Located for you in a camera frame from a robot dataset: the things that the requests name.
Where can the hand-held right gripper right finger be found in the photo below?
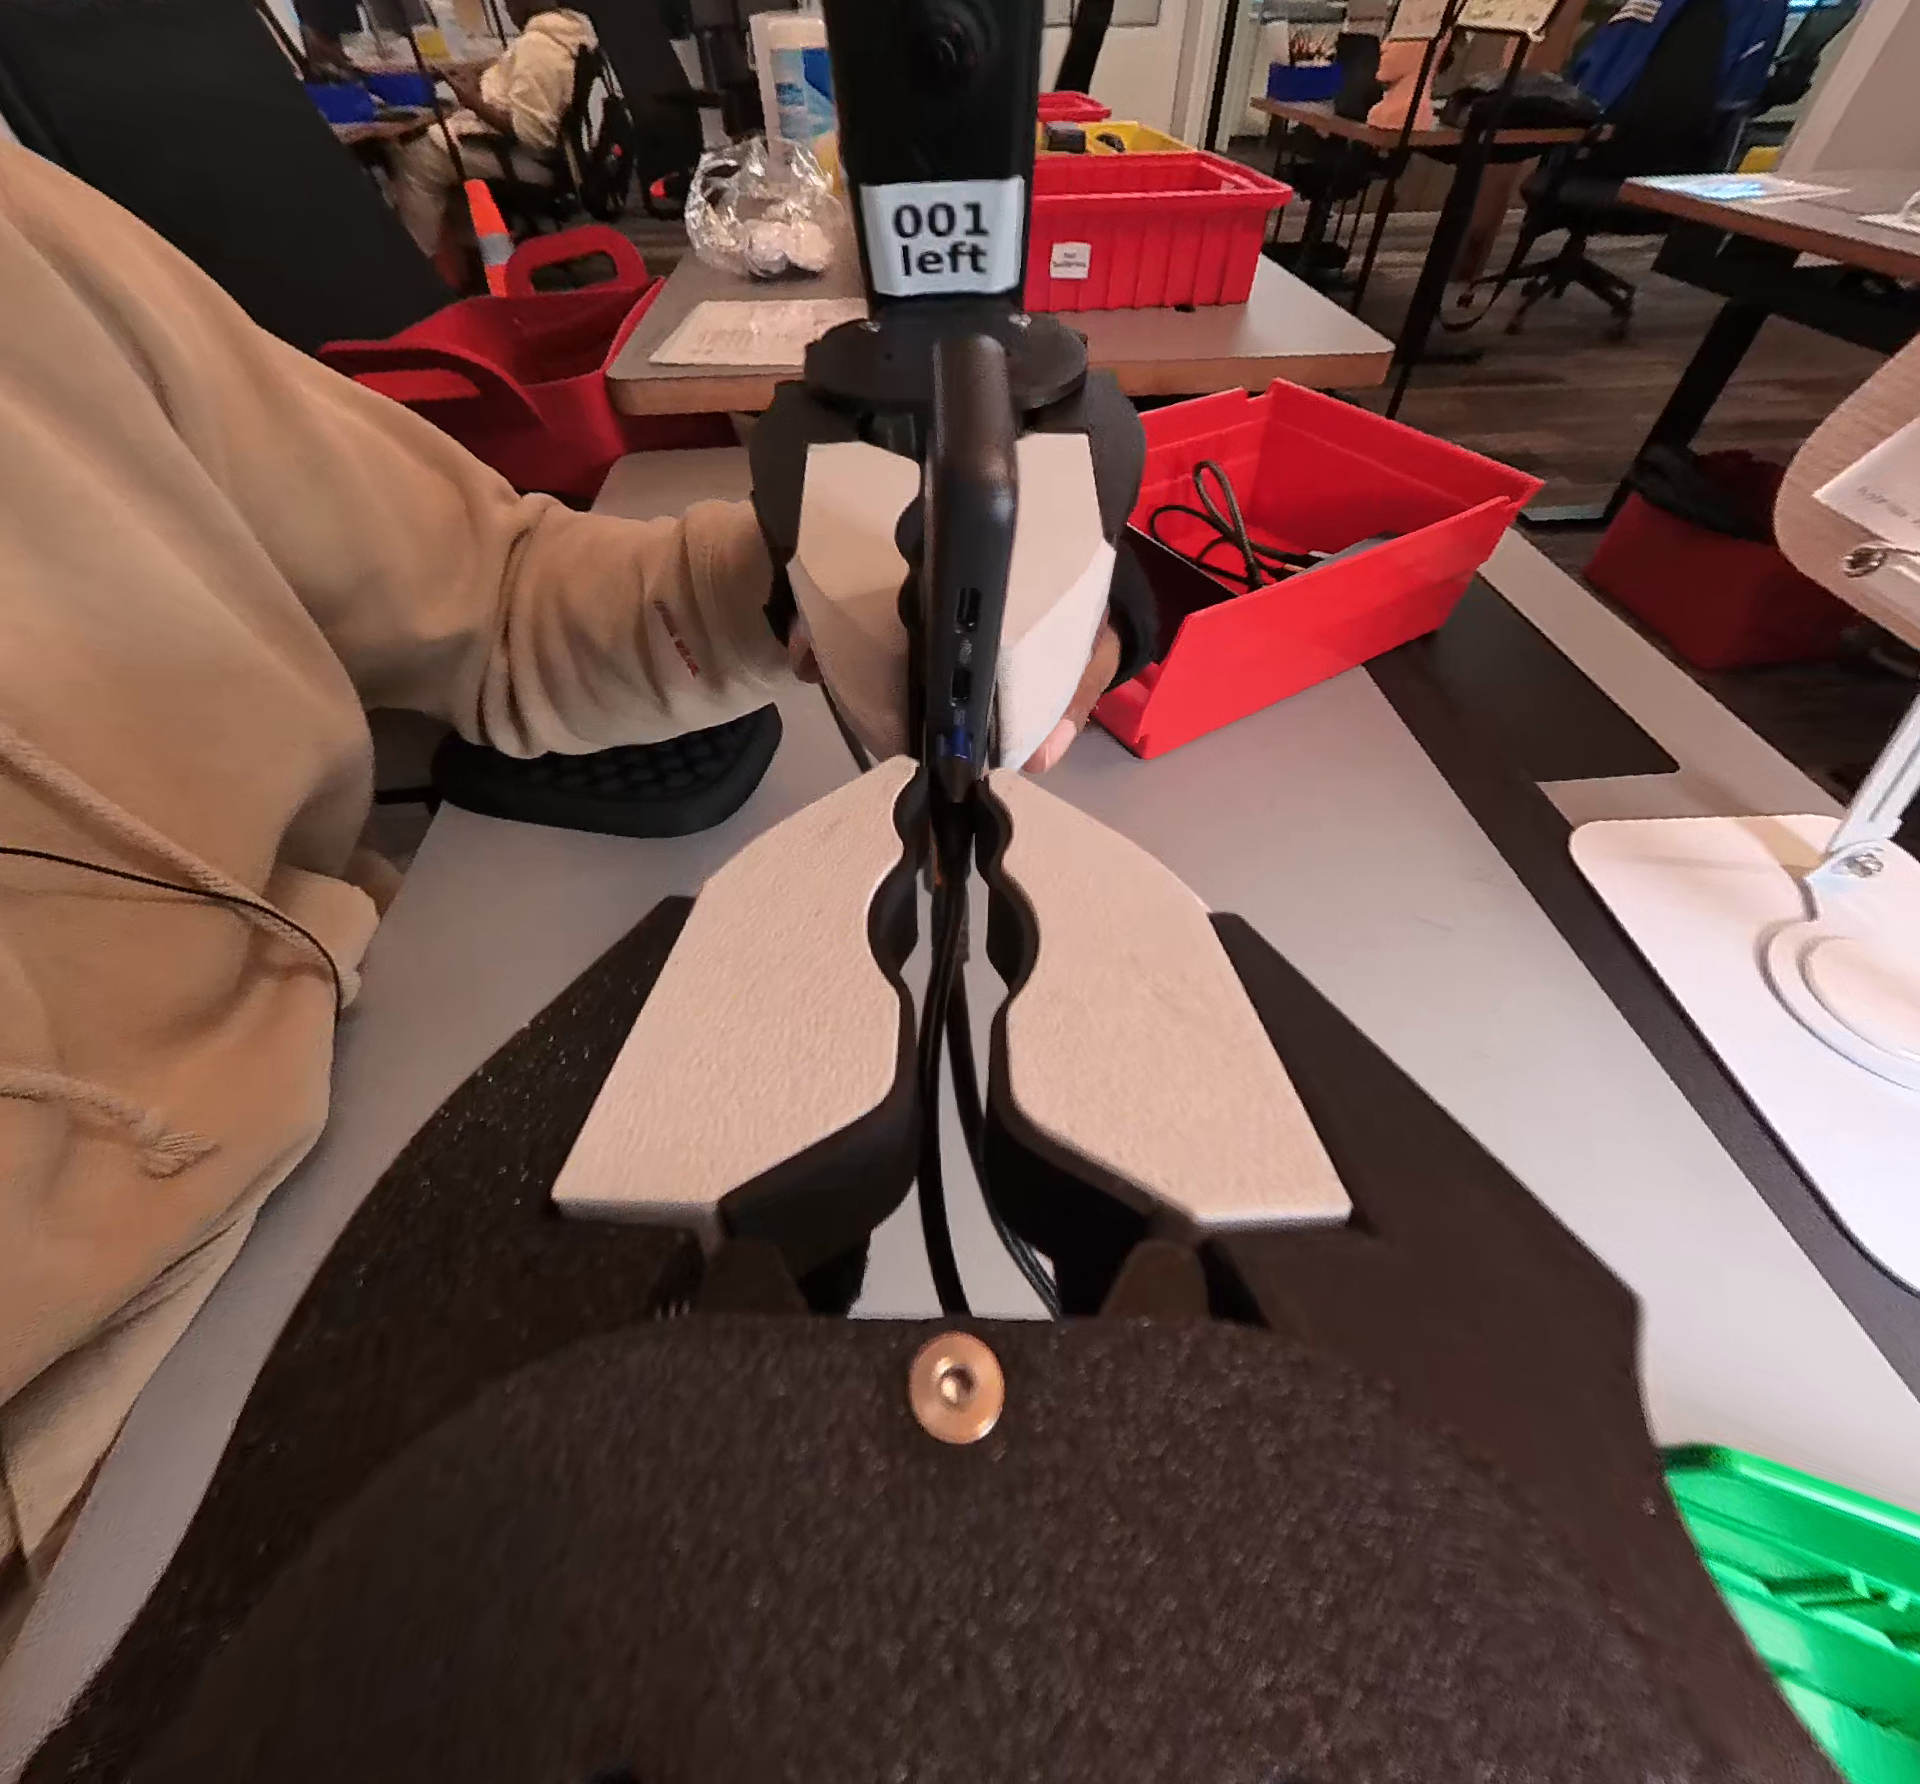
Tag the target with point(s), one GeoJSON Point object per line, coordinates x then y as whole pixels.
{"type": "Point", "coordinates": [1170, 1049]}

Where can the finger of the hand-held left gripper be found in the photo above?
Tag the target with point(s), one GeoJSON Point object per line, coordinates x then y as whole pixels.
{"type": "Point", "coordinates": [855, 567]}
{"type": "Point", "coordinates": [1057, 567]}

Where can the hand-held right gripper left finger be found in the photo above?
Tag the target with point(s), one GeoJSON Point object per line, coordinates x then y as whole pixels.
{"type": "Point", "coordinates": [734, 1049]}

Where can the red plastic bin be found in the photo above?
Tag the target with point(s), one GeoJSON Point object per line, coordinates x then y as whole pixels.
{"type": "Point", "coordinates": [1273, 673]}

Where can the green plastic bin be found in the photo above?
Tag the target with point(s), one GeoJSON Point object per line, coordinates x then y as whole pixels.
{"type": "Point", "coordinates": [1830, 1590]}

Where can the person's left forearm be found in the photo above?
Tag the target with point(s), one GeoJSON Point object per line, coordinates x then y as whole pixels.
{"type": "Point", "coordinates": [601, 614]}

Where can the black bin divider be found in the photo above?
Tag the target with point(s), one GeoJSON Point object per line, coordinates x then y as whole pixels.
{"type": "Point", "coordinates": [1184, 584]}

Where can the white blue wipes canister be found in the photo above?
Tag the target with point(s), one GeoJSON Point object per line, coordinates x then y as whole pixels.
{"type": "Point", "coordinates": [787, 73]}

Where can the yellow storage bin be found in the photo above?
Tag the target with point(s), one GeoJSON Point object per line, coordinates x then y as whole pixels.
{"type": "Point", "coordinates": [1140, 138]}

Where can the clear plastic bag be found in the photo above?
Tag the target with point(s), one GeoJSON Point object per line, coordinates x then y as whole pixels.
{"type": "Point", "coordinates": [757, 217]}

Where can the white paper sheet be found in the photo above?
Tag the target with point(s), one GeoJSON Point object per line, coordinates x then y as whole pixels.
{"type": "Point", "coordinates": [749, 332]}

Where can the wooden-edged side table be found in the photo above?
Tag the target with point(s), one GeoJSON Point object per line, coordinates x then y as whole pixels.
{"type": "Point", "coordinates": [1201, 330]}

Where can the red labelled storage bins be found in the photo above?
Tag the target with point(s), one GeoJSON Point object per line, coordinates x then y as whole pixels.
{"type": "Point", "coordinates": [1170, 231]}

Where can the orange traffic cone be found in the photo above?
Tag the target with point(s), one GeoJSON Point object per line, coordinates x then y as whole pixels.
{"type": "Point", "coordinates": [487, 231]}

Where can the instruction sheet board white stand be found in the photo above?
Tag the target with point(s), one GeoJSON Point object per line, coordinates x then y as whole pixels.
{"type": "Point", "coordinates": [1694, 942]}

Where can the person's beige hoodie torso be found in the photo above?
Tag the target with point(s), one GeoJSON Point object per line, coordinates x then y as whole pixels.
{"type": "Point", "coordinates": [149, 764]}

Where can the red floor bin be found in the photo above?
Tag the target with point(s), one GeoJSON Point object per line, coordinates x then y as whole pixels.
{"type": "Point", "coordinates": [1708, 593]}

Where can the office chair with blue jacket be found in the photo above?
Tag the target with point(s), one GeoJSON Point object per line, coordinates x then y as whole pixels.
{"type": "Point", "coordinates": [1666, 91]}

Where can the wooden-top desk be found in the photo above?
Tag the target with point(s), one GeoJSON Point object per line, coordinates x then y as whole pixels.
{"type": "Point", "coordinates": [1770, 224]}

